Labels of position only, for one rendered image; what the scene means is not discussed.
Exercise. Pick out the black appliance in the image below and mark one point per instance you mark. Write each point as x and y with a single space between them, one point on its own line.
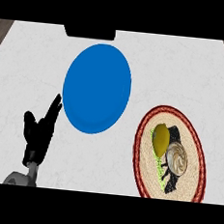
89 32

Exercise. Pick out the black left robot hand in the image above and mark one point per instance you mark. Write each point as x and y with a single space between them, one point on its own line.
39 132

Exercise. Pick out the blue plate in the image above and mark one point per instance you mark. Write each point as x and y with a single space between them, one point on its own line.
97 88

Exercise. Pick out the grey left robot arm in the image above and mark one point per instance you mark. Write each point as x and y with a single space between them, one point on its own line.
25 176

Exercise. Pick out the round woven red-rimmed placemat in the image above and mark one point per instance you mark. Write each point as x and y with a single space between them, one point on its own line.
191 147

